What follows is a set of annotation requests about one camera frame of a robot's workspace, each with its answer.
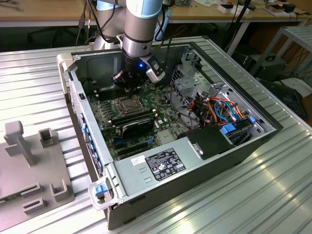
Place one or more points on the grey power supply unit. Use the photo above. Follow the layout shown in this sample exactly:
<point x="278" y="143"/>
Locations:
<point x="136" y="175"/>

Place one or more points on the silver drive cage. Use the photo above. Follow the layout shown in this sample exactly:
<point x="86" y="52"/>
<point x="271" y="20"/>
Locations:
<point x="185" y="84"/>

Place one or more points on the CPU socket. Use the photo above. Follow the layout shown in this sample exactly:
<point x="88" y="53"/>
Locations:
<point x="116" y="101"/>

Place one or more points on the silver CPU plate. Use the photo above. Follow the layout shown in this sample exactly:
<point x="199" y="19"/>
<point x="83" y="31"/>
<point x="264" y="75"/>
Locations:
<point x="129" y="105"/>

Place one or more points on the small blue drive clip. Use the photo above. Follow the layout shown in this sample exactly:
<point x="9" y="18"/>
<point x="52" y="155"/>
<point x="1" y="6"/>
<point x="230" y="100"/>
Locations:
<point x="251" y="119"/>

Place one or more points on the grey part rack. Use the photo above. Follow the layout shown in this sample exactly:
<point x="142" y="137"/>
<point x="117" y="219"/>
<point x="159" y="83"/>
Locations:
<point x="14" y="170"/>

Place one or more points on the black box with fan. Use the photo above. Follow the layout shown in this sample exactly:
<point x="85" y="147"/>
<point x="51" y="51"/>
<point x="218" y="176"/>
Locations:
<point x="270" y="68"/>

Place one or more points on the blue case latch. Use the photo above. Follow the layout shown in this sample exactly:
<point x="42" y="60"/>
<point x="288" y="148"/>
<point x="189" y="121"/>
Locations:
<point x="98" y="190"/>

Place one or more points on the open grey PC case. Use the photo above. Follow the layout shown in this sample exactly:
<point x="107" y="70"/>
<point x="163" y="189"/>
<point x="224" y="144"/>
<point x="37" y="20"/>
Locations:
<point x="195" y="190"/>

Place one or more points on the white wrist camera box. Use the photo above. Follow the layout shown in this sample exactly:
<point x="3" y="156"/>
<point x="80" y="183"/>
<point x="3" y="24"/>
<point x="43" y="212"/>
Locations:
<point x="156" y="76"/>

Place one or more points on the green motherboard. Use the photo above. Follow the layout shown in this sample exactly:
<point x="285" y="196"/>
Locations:
<point x="168" y="114"/>

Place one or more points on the grey metal shelf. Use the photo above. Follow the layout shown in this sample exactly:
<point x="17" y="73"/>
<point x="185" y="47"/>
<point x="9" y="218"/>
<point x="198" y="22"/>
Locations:
<point x="299" y="34"/>

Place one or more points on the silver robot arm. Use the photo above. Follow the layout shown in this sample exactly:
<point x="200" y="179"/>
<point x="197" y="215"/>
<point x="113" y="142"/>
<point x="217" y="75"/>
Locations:
<point x="139" y="31"/>

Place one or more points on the black expansion slot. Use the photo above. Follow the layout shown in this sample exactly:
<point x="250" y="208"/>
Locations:
<point x="131" y="145"/>
<point x="134" y="151"/>

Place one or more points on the black plastic shroud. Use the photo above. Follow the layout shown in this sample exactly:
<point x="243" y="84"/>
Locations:
<point x="209" y="141"/>

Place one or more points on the blue disk carrier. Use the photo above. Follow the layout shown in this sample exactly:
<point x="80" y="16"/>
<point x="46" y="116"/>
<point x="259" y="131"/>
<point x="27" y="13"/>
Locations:
<point x="228" y="129"/>

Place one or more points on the silver chipset heatsink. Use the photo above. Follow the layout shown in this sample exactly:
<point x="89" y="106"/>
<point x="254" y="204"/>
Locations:
<point x="165" y="136"/>

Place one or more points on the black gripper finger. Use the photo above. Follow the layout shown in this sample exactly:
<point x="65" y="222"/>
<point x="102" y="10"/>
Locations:
<point x="139" y="85"/>
<point x="119" y="79"/>

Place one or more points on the wooden desk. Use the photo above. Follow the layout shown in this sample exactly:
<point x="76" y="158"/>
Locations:
<point x="36" y="11"/>

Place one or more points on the black RAM slot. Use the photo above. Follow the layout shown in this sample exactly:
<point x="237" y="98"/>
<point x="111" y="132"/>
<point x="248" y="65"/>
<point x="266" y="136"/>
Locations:
<point x="107" y="96"/>
<point x="104" y="92"/>

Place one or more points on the black graphics card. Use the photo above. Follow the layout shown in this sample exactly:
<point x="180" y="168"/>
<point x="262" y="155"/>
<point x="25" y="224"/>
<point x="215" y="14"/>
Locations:
<point x="136" y="128"/>

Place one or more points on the brown cardboard box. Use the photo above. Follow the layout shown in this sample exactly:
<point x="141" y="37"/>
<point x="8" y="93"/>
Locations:
<point x="274" y="7"/>

